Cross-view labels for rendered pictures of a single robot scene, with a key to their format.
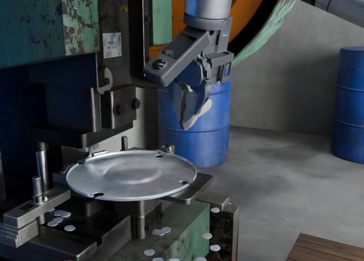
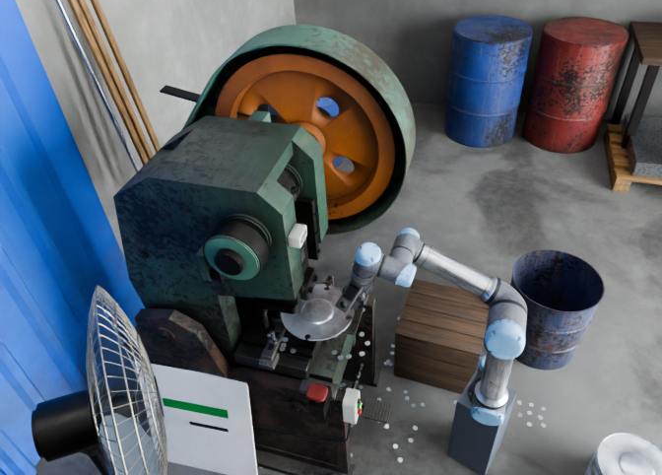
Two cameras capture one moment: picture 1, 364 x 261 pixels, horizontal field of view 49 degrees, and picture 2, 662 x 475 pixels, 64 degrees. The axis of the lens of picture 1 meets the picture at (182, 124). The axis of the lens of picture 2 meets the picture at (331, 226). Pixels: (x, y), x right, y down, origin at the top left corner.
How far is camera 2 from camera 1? 1.40 m
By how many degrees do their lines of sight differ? 26
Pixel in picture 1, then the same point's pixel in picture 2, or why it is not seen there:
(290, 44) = (401, 6)
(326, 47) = (441, 11)
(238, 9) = (367, 193)
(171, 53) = (348, 298)
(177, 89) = not seen: hidden behind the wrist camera
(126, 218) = not seen: hidden behind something
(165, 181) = (338, 317)
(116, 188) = (314, 329)
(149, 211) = not seen: hidden behind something
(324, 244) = (429, 288)
